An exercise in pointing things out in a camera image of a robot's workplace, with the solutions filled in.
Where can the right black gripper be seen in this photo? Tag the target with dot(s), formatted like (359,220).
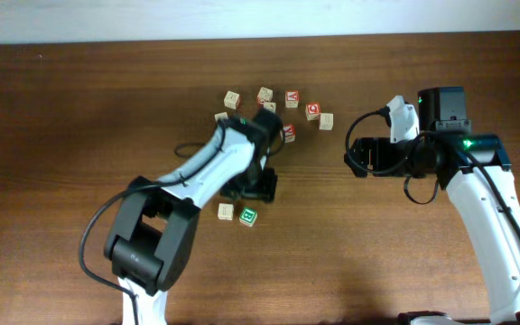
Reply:
(375,156)

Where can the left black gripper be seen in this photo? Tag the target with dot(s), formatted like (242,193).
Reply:
(265,194)

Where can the green letter B block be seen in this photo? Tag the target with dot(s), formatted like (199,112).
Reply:
(248,216)

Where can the plain wooden block letter I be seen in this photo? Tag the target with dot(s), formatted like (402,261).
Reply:
(225,211)

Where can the red letter Y block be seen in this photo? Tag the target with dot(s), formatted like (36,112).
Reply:
(289,133)

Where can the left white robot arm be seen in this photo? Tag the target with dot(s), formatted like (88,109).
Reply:
(150,240)

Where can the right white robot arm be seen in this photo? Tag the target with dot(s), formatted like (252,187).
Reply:
(434,137)

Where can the plain wooden block right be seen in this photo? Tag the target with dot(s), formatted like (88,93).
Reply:
(326,121)

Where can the red letter Q block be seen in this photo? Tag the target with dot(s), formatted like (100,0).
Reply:
(312,111)

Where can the wooden block far left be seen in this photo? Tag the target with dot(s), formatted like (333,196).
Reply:
(221,116)

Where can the wooden block red bottom centre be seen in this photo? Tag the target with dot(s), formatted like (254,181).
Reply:
(271,106)

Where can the wooden block upper left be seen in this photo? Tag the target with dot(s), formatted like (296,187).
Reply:
(232,100)

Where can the wooden block top centre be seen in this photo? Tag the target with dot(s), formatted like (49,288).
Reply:
(264,95)

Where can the red letter A block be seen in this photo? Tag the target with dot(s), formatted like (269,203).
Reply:
(292,98)

